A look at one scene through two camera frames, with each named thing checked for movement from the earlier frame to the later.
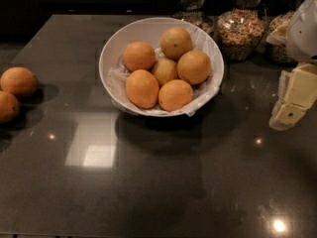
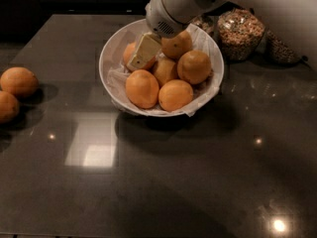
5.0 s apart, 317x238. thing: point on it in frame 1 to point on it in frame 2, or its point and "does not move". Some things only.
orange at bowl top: (175, 41) does not move
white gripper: (303, 34) to (159, 20)
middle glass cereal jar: (242, 30) does not move
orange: (142, 88) does not move
